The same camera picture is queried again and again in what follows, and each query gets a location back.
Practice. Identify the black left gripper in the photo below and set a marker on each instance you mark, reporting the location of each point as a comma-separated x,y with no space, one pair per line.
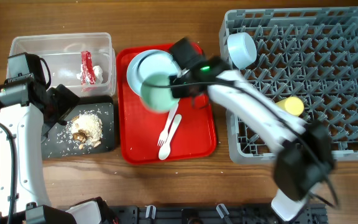
66,98

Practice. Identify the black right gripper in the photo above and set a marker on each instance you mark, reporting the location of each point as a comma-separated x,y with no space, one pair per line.
173,81

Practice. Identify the green bowl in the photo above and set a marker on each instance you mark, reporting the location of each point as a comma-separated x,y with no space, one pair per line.
158,100

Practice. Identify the rice and food scraps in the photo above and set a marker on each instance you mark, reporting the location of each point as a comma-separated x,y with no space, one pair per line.
85,130

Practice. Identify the red snack wrapper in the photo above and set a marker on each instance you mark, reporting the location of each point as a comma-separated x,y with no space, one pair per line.
87,75

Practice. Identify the white napkin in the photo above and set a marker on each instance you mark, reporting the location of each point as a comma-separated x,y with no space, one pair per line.
97,71

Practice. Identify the white plastic fork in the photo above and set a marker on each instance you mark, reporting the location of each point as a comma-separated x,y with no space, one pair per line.
164,134

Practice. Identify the light blue plate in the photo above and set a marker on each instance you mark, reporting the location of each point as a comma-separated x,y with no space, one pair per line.
148,63

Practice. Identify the light blue bowl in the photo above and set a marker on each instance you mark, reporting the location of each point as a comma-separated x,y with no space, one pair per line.
242,49

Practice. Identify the white plastic spoon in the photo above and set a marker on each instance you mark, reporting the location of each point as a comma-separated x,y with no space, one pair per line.
165,149

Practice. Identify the yellow cup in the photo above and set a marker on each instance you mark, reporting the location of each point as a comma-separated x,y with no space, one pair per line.
292,105

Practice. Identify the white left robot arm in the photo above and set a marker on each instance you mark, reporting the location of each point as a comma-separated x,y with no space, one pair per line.
26,105

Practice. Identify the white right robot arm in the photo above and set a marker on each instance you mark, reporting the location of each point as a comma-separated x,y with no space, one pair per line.
303,155

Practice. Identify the grey dishwasher rack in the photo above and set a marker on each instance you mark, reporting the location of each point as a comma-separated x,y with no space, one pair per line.
310,53

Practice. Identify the black plastic tray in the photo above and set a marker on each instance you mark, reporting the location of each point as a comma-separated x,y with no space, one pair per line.
60,141

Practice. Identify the clear plastic bin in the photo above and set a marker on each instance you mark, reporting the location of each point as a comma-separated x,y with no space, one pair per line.
62,53

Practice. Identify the red serving tray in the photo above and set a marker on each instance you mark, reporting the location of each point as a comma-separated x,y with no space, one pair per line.
140,128

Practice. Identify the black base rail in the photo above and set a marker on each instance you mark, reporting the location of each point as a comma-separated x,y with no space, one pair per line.
244,214

